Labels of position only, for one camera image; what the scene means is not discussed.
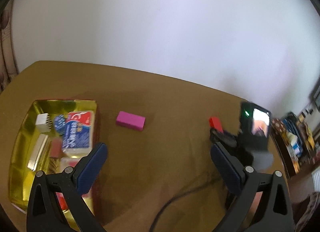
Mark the gold capped lipstick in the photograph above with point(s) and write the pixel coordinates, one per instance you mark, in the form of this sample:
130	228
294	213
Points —
56	148

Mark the beige floral curtain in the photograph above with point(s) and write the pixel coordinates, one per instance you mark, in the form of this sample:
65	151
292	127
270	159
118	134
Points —
8	66

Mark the blue patterned round cap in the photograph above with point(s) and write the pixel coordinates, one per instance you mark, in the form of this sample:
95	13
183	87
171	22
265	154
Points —
59	124

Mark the silver lighter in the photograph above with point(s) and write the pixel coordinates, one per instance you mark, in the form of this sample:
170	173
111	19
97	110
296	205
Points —
37	152

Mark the pink rectangular block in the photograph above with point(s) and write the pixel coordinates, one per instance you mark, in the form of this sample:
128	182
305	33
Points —
131	121

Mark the small red block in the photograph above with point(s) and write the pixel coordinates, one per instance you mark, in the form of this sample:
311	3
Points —
215	123

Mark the gold and red toffee tin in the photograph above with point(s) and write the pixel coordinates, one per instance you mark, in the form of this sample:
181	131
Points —
20	177

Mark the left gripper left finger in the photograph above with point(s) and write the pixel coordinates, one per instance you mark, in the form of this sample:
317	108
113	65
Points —
44	212

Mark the phone on right gripper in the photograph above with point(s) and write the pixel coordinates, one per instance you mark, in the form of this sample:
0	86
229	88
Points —
254	125

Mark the clear box with red insert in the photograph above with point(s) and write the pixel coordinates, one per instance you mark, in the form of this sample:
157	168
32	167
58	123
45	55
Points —
66	162

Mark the wall mounted dark screen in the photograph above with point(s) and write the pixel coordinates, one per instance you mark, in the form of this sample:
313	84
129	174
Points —
316	96

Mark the cluttered side shelf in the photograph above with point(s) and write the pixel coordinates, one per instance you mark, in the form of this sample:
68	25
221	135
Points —
295	144

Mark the white cube with black stripes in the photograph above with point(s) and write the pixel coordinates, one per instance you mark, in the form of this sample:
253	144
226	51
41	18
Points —
43	123

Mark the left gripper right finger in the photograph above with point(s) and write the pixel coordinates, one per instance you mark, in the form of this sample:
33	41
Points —
274	212

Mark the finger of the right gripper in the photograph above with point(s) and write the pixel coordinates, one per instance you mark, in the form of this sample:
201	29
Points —
225	138

